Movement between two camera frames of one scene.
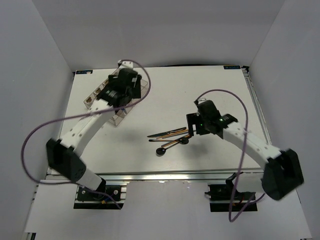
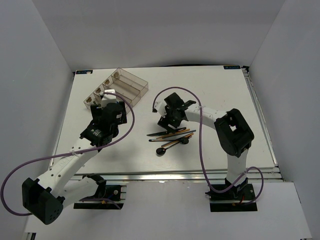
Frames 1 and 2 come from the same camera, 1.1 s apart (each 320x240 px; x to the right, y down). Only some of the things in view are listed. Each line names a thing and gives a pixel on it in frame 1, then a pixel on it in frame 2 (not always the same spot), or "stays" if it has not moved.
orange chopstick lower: (174, 142) stays
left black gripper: (136, 91) to (97, 110)
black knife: (166, 132) stays
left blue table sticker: (84, 71) stays
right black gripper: (192, 119) to (164, 122)
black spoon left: (161, 151) stays
